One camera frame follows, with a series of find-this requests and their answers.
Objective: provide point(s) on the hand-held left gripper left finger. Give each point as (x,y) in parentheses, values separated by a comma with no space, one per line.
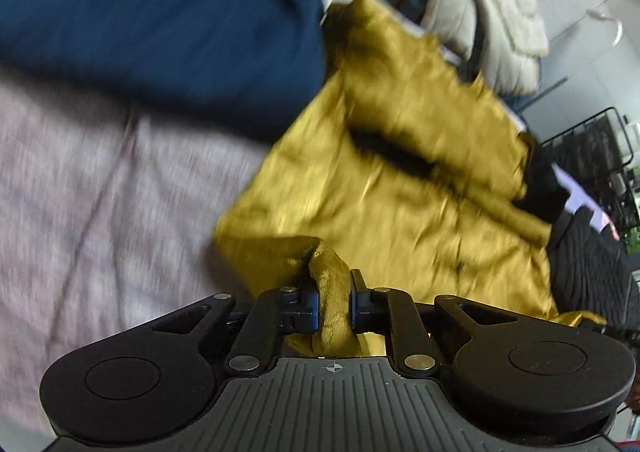
(311,313)

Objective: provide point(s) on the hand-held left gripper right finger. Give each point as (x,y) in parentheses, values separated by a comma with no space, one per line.
(356,309)

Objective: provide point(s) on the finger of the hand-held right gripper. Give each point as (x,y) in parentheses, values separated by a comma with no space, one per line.
(545,192)

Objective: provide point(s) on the yellow patterned garment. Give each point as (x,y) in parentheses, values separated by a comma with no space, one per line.
(380,202)

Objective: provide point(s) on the black knit cloth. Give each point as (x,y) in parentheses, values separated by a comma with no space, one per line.
(590,267)

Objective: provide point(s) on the white quilted jacket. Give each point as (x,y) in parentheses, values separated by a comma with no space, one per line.
(495,17)

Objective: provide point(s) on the navy blue garment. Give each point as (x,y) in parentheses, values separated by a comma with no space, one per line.
(160,17)

